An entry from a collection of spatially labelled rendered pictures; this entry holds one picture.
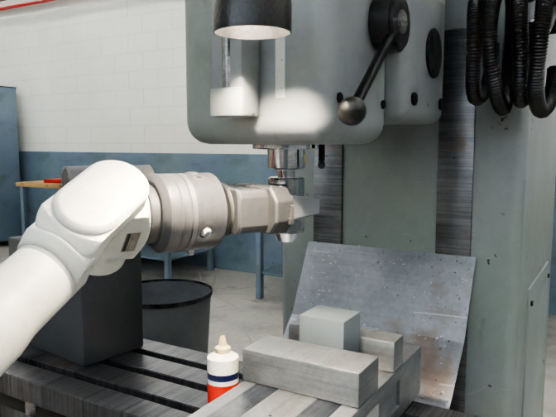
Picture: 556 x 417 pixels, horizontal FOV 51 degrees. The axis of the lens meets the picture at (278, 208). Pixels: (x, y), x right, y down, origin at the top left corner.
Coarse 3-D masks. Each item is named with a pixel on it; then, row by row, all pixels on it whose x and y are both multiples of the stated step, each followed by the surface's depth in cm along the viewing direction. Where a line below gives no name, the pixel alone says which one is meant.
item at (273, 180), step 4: (272, 176) 75; (276, 176) 75; (296, 176) 75; (300, 176) 75; (268, 180) 73; (272, 180) 72; (276, 180) 72; (280, 180) 72; (284, 180) 72; (288, 180) 72; (292, 180) 72; (296, 180) 72; (300, 180) 72; (268, 184) 73; (272, 184) 72; (276, 184) 72; (280, 184) 72; (284, 184) 72; (288, 184) 72; (292, 184) 72; (296, 184) 72; (300, 184) 72
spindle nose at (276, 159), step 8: (272, 152) 72; (280, 152) 71; (288, 152) 71; (296, 152) 71; (304, 152) 73; (272, 160) 72; (280, 160) 71; (288, 160) 71; (296, 160) 72; (272, 168) 72; (280, 168) 71; (288, 168) 71; (296, 168) 72
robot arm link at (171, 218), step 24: (72, 168) 62; (144, 168) 66; (168, 192) 61; (144, 216) 59; (168, 216) 61; (192, 216) 62; (120, 240) 60; (144, 240) 62; (168, 240) 62; (96, 264) 62; (120, 264) 64
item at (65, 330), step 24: (96, 288) 93; (120, 288) 96; (72, 312) 92; (96, 312) 93; (120, 312) 97; (48, 336) 98; (72, 336) 93; (96, 336) 93; (120, 336) 97; (72, 360) 94; (96, 360) 94
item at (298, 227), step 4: (288, 188) 72; (292, 188) 72; (296, 188) 72; (300, 188) 72; (292, 192) 72; (296, 192) 72; (300, 192) 73; (296, 220) 72; (300, 220) 73; (292, 224) 72; (296, 224) 73; (300, 224) 73; (292, 228) 72; (296, 228) 73; (300, 228) 73; (288, 232) 72; (292, 232) 72; (296, 232) 73; (300, 232) 73
